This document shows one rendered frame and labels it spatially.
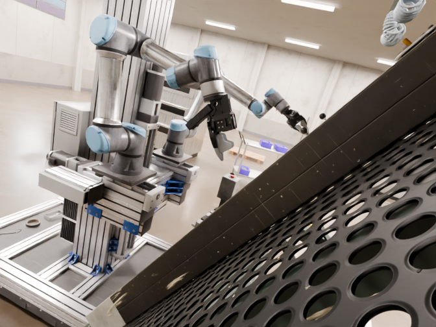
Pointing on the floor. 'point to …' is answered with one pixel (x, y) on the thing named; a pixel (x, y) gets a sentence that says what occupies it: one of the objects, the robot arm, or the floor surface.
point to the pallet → (248, 154)
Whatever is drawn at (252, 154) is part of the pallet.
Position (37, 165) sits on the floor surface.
